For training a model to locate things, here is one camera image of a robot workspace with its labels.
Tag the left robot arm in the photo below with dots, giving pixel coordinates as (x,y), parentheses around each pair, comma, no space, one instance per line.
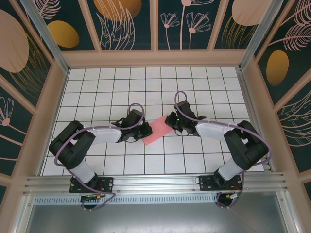
(70,148)

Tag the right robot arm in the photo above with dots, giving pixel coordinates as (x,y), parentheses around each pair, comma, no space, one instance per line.
(245,148)

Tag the small power connector board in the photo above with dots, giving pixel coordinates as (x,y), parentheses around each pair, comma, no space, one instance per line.
(233,195)
(97,197)

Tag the grey metal sheet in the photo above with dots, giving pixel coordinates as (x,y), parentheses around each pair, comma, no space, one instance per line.
(155,218)

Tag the aluminium corner post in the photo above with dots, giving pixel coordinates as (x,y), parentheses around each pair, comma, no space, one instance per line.
(48,38)
(255,36)

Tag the pink cloth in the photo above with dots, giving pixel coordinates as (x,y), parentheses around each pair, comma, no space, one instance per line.
(158,131)

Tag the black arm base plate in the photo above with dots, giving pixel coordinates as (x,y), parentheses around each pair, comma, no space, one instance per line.
(206,183)
(107,184)

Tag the long aluminium mounting rail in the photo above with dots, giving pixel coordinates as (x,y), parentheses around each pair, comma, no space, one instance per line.
(155,182)

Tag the aluminium side rail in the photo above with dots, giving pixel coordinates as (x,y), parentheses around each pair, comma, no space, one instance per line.
(255,116)

